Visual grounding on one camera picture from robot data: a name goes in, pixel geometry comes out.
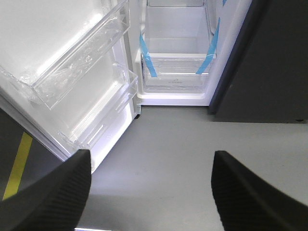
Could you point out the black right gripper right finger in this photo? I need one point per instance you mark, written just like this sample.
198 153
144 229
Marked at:
245 202

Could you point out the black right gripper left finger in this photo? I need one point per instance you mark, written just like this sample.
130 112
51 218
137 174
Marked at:
55 202

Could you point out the dark grey fridge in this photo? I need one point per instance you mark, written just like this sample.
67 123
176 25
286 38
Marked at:
75 73

